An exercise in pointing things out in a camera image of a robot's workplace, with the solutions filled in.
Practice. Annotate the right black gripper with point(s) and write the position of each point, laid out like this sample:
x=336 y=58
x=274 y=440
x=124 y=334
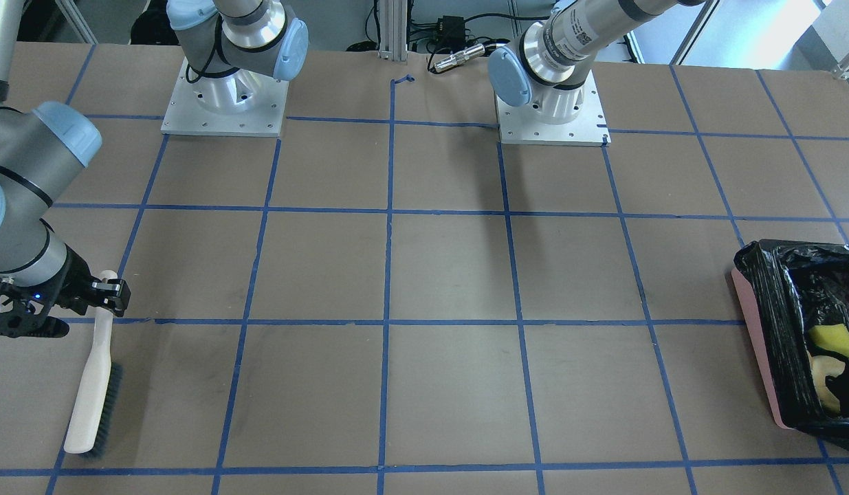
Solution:
x=71 y=282

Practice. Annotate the green yellow sponge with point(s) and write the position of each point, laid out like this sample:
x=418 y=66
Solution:
x=830 y=340

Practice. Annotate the toy croissant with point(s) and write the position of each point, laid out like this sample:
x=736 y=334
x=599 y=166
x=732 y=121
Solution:
x=822 y=368

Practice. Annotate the metal cable connector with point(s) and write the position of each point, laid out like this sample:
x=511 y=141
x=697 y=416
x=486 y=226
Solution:
x=458 y=59

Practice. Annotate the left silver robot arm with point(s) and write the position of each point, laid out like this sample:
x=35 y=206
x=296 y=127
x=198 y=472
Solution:
x=548 y=52

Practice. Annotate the black lined trash bin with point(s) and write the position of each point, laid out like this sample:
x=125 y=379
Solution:
x=785 y=288

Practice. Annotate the aluminium frame post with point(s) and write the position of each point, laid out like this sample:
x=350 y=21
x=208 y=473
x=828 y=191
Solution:
x=392 y=26

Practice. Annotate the beige hand brush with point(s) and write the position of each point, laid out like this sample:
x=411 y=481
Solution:
x=91 y=418

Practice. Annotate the black power brick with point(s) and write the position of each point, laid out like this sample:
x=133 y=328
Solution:
x=451 y=33

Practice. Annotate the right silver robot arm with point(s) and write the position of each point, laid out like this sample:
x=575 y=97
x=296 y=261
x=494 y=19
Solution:
x=43 y=150

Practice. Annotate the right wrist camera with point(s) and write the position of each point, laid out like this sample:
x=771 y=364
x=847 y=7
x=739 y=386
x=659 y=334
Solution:
x=18 y=313

